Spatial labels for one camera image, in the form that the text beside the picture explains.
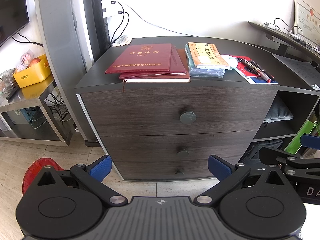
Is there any tall grey standing appliance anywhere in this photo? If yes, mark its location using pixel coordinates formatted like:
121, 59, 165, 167
34, 0, 111, 147

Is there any green folder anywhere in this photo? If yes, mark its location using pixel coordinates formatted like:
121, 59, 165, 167
285, 120, 317, 156

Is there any brown notebook with ribbon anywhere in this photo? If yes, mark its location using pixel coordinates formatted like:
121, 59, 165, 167
122, 48, 191, 93

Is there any dark wood drawer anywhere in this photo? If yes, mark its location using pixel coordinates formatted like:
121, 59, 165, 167
113, 160, 241, 181
99, 130, 258, 163
80, 87, 277, 137

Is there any bundle of black cables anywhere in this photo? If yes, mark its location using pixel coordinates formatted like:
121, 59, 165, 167
44, 92, 73, 123

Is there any white notepad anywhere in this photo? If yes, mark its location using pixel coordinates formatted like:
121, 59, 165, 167
111, 36, 133, 48

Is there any black remote control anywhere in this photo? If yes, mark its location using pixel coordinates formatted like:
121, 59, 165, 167
7, 87, 20, 102

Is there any red trash bin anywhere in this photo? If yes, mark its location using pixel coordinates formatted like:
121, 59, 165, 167
22, 157, 66, 196

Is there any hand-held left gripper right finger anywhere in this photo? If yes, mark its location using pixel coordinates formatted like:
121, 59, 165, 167
193, 154, 288, 205

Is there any framed certificate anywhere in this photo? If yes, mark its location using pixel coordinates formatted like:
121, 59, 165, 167
293, 0, 320, 48

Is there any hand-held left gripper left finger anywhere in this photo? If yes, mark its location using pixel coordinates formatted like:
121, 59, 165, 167
37, 154, 127, 207

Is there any white round lid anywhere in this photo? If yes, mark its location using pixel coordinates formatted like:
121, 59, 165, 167
221, 54, 239, 70

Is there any dark bag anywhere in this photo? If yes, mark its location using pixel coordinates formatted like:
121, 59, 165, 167
239, 138, 285, 167

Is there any black television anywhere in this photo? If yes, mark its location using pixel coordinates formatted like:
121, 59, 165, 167
0, 0, 30, 47

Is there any large red certificate folder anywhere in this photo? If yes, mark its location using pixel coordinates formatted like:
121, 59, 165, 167
104, 43, 176, 74

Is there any grey cushion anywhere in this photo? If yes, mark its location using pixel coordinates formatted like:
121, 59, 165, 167
262, 97, 294, 124

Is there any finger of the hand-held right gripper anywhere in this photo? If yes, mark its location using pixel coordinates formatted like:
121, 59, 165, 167
259, 147, 320, 180
301, 133, 320, 153

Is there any clear plastic snack bag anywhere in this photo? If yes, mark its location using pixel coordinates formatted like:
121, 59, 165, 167
0, 68, 18, 95

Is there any fruit in foam net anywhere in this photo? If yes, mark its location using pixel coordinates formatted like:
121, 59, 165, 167
20, 51, 34, 67

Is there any small red certificate folder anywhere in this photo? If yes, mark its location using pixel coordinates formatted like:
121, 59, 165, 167
119, 47, 188, 80

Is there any thin black cable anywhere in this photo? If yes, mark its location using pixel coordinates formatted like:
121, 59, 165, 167
134, 11, 198, 38

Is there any dark curved desk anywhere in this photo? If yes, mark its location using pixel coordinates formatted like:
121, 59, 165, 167
248, 20, 320, 66

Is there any orange paper booklet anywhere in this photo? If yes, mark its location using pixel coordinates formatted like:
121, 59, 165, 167
188, 42, 232, 69

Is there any yellow plastic basket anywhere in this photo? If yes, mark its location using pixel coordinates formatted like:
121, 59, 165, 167
13, 54, 53, 89

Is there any white cable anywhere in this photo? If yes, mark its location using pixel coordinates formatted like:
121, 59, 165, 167
273, 18, 304, 39

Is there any dark wood drawer cabinet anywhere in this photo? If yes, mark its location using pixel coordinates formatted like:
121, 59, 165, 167
74, 36, 320, 182

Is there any black charger cable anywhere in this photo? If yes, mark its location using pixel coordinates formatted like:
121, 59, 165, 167
114, 10, 131, 43
110, 0, 125, 43

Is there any red and blue pad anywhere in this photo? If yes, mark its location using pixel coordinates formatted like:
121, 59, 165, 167
228, 55, 279, 84

